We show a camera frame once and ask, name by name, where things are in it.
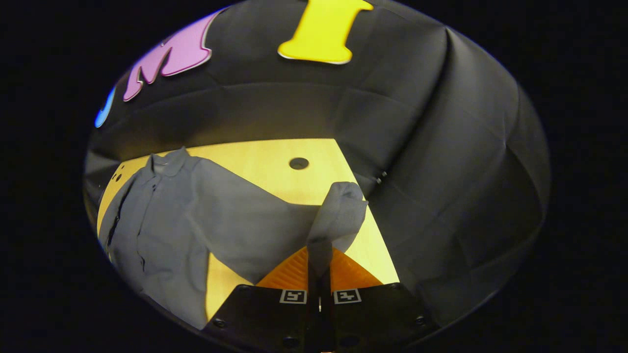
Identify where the grey short-sleeved shirt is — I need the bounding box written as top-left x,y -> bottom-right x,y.
98,147 -> 368,330

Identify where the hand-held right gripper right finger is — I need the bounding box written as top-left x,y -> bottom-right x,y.
321,248 -> 440,353

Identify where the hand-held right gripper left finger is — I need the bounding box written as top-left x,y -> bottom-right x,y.
204,247 -> 319,353

